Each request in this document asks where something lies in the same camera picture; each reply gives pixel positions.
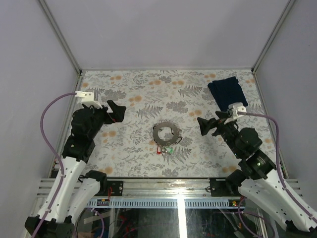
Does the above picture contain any large metal keyring disc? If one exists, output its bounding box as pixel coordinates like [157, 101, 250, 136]
[152, 120, 183, 148]

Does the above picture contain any dark blue folded cloth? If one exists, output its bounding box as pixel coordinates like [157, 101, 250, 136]
[208, 76, 248, 112]

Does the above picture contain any white slotted cable duct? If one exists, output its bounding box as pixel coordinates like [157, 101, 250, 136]
[86, 198, 240, 209]

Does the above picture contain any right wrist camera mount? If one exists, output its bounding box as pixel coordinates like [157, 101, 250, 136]
[224, 102, 247, 124]

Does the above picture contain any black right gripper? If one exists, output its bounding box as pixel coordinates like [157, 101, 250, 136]
[196, 111, 241, 157]

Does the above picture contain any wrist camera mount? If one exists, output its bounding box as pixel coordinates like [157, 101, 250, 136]
[75, 91, 102, 109]
[224, 102, 247, 124]

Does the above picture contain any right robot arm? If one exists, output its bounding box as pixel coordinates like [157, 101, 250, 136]
[197, 111, 317, 238]

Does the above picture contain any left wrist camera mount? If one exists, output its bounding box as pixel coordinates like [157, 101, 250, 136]
[75, 91, 102, 109]

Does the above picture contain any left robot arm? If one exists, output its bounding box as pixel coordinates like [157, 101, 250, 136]
[25, 100, 126, 238]

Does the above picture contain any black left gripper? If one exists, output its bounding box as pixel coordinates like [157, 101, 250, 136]
[87, 100, 127, 140]

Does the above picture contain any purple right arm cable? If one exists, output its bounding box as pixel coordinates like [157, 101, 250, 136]
[237, 112, 317, 225]

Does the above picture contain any metal base rail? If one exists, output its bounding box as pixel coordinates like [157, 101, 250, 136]
[37, 177, 303, 198]

